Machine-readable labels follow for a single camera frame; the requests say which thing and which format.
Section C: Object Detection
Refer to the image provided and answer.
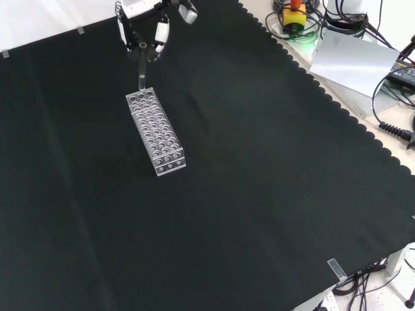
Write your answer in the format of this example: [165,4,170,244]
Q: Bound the yellow stop button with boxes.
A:
[282,0,307,34]

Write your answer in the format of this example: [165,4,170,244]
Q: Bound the black looped cable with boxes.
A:
[370,71,415,130]

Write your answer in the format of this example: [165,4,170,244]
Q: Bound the black ribbed cable connector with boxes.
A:
[378,121,415,147]

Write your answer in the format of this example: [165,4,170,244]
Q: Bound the black power adapter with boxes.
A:
[387,56,415,89]

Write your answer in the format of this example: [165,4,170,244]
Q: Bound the white bench leg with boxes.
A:
[386,242,415,307]

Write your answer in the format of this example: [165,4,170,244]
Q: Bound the pale board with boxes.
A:
[309,27,401,98]

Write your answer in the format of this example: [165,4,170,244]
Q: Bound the black bench cloth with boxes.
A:
[0,0,415,311]

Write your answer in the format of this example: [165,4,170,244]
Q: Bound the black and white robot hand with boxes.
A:
[113,0,200,64]

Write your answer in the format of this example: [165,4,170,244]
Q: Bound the black cables under bench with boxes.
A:
[333,257,392,311]

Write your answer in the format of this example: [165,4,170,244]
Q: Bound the clear plastic test tube rack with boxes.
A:
[125,87,188,178]

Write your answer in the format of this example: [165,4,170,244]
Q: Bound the clear glass test tube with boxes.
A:
[138,41,147,91]

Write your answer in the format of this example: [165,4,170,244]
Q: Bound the white power strip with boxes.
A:
[311,291,337,311]

